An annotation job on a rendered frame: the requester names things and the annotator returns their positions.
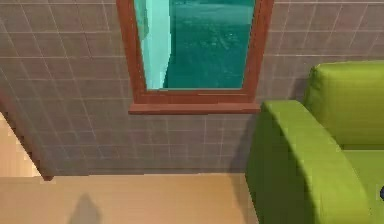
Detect green sofa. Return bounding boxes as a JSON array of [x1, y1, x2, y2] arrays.
[[245, 60, 384, 224]]

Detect brown framed window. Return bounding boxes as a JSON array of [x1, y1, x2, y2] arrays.
[[115, 0, 276, 116]]

